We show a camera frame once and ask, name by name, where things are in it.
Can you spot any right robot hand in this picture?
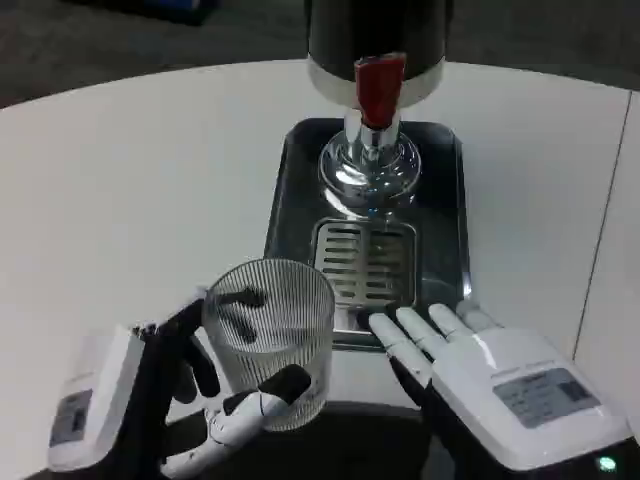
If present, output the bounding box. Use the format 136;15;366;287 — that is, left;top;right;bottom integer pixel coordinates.
368;299;630;471

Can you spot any slotted steel drain grid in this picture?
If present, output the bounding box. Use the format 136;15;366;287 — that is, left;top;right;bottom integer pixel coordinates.
310;218;419;307

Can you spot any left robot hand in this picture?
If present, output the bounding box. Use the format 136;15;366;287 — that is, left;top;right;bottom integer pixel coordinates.
47;285;314;479

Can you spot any clear ribbed glass cup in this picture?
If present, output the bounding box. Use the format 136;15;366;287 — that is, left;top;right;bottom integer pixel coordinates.
201;257;337;432

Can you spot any red tap handle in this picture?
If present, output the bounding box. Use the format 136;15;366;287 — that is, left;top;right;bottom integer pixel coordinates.
353;52;406;129

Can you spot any black steel drink dispenser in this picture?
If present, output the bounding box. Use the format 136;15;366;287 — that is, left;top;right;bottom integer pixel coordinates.
303;0;455;211

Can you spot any steel drip tray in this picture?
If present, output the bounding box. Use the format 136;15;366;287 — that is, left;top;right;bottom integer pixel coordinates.
262;117;474;351

